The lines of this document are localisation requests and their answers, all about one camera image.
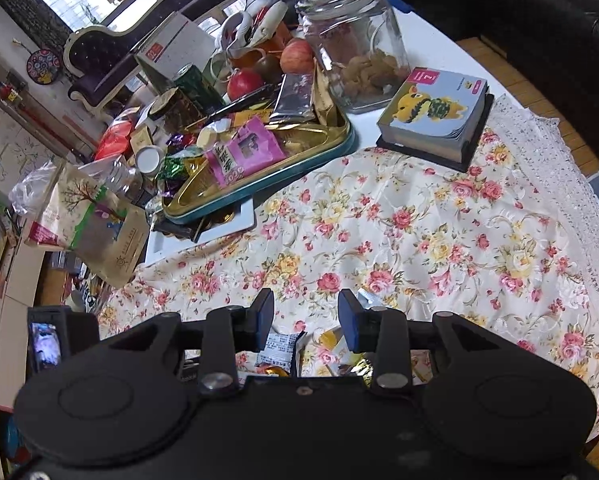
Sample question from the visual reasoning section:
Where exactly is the round dartboard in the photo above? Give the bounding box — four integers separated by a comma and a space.
26, 49, 62, 86

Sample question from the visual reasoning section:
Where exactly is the white desk calendar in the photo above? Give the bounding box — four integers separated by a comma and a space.
132, 12, 214, 93

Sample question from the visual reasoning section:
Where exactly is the dark blue white snack packet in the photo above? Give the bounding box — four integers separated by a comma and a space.
256, 330, 308, 377

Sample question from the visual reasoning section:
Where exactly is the white plastic tray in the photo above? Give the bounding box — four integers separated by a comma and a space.
144, 198, 256, 266

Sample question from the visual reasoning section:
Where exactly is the purple chaise lounge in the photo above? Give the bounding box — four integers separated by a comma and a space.
63, 0, 228, 110

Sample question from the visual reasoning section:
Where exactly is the teal gold snack tray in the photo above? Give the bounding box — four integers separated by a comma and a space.
161, 71, 358, 226

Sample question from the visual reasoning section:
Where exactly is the pale red apple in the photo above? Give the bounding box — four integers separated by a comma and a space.
280, 39, 315, 75

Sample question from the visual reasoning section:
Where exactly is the yellow silver snack packet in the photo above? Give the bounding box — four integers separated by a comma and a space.
299, 328, 373, 382

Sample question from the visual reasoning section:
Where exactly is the kraft paper snack bag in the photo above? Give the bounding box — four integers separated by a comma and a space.
8, 162, 150, 288

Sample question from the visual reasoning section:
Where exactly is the green drink can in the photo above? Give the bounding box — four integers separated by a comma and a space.
173, 63, 224, 115

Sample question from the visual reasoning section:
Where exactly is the pink snack pouch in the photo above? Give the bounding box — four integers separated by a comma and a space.
205, 116, 285, 188

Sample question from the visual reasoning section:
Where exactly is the floral tablecloth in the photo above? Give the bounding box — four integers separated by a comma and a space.
98, 98, 599, 432

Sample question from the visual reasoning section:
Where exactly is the small glass jar white lid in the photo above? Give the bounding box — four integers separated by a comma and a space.
79, 145, 165, 205

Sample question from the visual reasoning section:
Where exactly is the large glass jar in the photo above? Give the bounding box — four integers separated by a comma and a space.
296, 0, 411, 113

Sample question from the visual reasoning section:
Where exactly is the yellow dinosaur board book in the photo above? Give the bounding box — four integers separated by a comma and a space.
377, 67, 493, 172

